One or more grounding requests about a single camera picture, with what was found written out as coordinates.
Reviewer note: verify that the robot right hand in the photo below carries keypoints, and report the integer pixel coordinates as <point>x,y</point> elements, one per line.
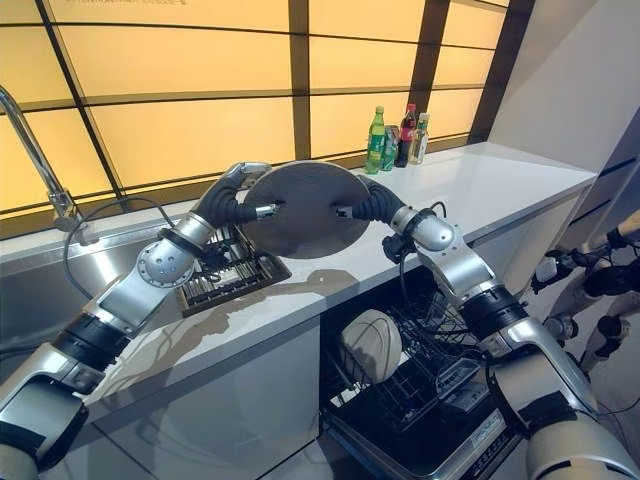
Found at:
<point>376,204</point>

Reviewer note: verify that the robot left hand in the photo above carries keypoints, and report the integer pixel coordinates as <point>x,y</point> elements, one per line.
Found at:
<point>227,199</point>

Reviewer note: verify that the round grey plate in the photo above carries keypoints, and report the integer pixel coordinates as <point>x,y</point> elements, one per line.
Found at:
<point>306,210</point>

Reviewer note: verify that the robot right arm silver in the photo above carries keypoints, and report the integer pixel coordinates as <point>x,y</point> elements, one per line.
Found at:
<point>505,330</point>

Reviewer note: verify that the robot left arm silver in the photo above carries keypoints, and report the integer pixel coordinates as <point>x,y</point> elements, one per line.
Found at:
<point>107,310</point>

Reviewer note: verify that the dishwasher black rack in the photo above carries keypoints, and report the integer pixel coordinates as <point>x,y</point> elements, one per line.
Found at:
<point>425,360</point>

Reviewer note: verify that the dishwasher open door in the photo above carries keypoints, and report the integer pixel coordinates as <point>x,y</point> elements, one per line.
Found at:
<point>425,450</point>

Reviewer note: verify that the green drink can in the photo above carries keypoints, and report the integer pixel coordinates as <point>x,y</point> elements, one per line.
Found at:
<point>390,148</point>

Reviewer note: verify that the green soda bottle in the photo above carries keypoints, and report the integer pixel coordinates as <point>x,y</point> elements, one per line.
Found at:
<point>375,140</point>

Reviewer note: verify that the dark cola bottle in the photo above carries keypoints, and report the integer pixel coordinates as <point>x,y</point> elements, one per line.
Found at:
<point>406,136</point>

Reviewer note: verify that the clear yellowish bottle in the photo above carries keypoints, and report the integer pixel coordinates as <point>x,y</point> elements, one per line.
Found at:
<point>419,141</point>

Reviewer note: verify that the chrome kitchen faucet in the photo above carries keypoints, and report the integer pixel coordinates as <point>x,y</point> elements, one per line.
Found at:
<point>42,165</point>

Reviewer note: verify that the stainless steel sink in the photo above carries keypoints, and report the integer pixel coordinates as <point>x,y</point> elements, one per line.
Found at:
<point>55,280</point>

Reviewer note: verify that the white kitchen cabinet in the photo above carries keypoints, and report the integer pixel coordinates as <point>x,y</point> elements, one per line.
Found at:
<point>210,400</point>

